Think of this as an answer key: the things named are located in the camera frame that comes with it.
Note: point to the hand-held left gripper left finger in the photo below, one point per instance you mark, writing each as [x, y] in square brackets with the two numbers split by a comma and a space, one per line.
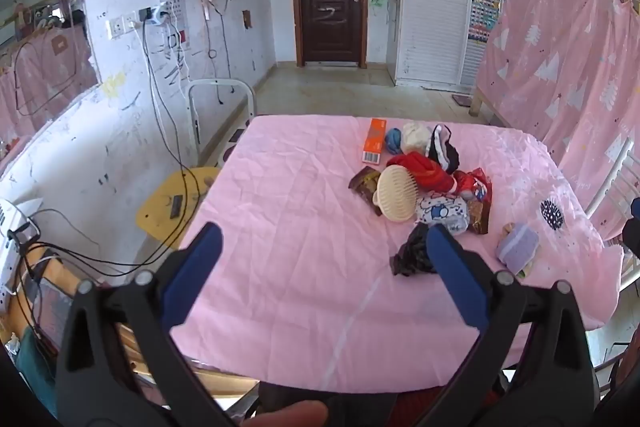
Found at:
[195, 267]

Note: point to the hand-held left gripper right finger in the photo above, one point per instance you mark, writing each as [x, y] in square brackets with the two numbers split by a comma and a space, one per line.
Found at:
[457, 277]

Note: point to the dark brown shiny wrapper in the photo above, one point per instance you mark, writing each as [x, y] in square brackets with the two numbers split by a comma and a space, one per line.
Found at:
[480, 214]

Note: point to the purple sock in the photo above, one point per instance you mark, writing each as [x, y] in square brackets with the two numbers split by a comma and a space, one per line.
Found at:
[517, 247]

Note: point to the white cartoon printed cloth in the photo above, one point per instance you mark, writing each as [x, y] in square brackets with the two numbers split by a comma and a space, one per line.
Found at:
[440, 209]

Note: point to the red snack wrapper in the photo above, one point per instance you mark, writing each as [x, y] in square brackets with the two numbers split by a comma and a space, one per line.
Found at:
[470, 182]

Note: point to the red cloth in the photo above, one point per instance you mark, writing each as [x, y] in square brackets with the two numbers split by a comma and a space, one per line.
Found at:
[425, 172]

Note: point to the black white pink garment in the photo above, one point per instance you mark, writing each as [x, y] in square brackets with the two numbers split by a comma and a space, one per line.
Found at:
[445, 152]

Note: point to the orange cardboard box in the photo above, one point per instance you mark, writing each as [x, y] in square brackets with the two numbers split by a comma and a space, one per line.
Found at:
[375, 139]

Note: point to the person's left hand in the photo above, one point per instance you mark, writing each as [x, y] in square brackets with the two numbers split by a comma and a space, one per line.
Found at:
[292, 414]

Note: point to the small black device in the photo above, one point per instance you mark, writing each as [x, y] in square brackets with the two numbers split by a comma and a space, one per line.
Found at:
[177, 207]

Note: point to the yellow stool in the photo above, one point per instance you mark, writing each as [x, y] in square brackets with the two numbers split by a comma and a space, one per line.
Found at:
[160, 207]

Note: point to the cream round hairbrush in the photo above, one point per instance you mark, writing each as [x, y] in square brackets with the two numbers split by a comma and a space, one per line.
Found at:
[396, 194]

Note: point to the pink tablecloth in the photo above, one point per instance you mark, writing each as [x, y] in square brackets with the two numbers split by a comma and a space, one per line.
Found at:
[300, 207]

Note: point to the brown snack wrapper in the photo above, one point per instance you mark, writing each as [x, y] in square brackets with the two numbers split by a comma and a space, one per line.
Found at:
[364, 184]

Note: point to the cream cloth ball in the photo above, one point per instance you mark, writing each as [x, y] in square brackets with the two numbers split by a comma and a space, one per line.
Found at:
[416, 137]

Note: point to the blue-grey roll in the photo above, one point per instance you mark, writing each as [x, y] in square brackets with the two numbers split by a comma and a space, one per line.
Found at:
[394, 141]

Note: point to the small dark doormat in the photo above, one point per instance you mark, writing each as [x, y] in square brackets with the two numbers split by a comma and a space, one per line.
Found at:
[462, 100]

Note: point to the white slatted chair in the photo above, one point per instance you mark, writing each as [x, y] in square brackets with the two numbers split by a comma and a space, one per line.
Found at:
[612, 177]

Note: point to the white power strip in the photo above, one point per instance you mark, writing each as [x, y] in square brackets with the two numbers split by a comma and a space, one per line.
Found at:
[10, 257]

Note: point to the teal cloth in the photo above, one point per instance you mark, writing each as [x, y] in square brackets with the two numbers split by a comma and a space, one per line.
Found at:
[32, 367]

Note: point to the pink tree printed sheet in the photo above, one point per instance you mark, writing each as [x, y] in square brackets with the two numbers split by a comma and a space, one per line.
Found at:
[550, 57]

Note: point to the plugged charger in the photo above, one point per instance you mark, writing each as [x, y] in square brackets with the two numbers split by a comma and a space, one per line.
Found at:
[155, 14]

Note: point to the colourful grid poster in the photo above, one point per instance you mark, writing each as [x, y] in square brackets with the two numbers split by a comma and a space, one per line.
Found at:
[482, 12]

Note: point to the small brown wall panel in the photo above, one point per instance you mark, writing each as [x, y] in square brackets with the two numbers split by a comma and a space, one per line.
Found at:
[246, 19]

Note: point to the white wall socket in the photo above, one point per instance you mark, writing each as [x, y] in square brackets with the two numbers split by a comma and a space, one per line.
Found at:
[120, 24]

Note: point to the wall mirror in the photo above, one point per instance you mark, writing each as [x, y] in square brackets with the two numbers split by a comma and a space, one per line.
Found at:
[45, 57]

